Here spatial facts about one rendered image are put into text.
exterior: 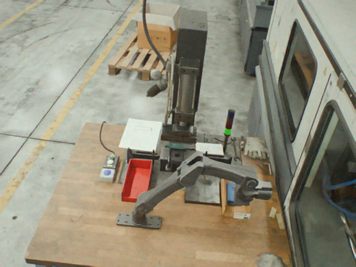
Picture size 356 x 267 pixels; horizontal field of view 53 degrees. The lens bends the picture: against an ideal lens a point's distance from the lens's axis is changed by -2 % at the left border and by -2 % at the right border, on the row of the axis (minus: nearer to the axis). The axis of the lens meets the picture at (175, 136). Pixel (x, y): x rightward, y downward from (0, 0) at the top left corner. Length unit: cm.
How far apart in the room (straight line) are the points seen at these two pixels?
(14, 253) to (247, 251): 173
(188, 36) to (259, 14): 312
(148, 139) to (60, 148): 157
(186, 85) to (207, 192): 54
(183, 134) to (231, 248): 57
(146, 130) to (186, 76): 69
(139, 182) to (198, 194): 31
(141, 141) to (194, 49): 72
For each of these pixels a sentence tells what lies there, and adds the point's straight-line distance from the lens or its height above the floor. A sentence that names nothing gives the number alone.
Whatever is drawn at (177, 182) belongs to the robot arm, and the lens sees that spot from 144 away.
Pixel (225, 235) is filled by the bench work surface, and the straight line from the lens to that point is 168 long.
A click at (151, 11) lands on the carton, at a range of 555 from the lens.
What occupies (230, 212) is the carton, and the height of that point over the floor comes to 91.
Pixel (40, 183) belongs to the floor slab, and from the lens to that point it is 324.
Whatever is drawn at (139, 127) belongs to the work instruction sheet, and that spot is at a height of 90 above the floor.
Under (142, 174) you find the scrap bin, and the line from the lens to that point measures 189.
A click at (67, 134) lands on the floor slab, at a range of 373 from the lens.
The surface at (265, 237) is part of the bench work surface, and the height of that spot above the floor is 90.
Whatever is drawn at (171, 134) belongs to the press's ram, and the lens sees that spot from 178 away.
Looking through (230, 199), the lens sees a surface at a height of 91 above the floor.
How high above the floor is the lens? 220
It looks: 37 degrees down
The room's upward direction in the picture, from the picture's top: 5 degrees clockwise
